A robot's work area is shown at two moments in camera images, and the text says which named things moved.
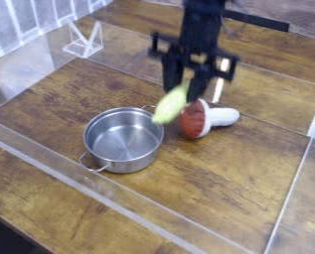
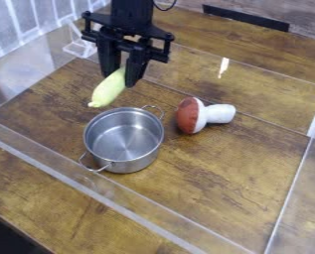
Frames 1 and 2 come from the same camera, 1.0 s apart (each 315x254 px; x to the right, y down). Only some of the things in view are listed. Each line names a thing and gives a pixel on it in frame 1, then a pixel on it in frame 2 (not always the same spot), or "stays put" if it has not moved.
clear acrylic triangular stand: (83, 47) stays put
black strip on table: (256, 20) stays put
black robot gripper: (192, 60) to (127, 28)
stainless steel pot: (121, 139) stays put
